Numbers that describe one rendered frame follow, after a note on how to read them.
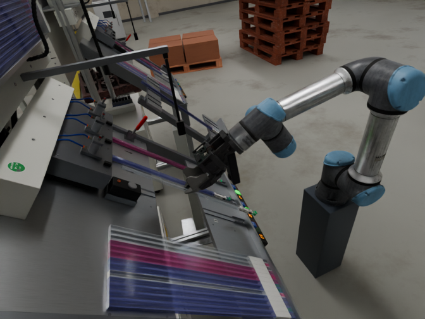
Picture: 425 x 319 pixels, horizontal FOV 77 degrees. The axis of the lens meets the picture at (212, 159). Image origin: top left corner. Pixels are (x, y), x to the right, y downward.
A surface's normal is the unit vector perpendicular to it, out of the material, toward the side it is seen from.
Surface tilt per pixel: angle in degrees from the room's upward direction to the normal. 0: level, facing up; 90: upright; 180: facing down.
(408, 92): 82
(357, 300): 0
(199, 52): 90
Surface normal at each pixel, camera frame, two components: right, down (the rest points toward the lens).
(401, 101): 0.28, 0.44
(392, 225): -0.11, -0.79
